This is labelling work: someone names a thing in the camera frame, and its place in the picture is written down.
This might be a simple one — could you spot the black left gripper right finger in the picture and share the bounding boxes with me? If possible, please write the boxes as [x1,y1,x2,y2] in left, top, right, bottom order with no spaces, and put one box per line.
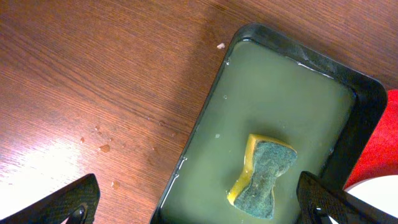
[296,171,397,224]

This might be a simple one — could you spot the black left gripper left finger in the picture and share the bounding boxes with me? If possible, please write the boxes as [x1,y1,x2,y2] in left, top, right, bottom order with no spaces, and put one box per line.
[1,174,100,223]

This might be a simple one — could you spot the white plate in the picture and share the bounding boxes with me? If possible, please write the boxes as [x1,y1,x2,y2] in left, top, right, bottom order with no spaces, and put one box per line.
[329,174,398,224]

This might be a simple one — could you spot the yellow green sponge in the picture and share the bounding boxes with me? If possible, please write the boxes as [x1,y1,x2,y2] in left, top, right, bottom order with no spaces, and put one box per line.
[227,134,297,219]

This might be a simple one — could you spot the red plastic tray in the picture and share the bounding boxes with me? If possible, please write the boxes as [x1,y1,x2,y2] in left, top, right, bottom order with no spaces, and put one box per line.
[345,90,397,189]

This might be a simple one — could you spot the dark green water tray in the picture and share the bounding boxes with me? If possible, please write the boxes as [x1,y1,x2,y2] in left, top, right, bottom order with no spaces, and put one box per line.
[151,23,387,223]

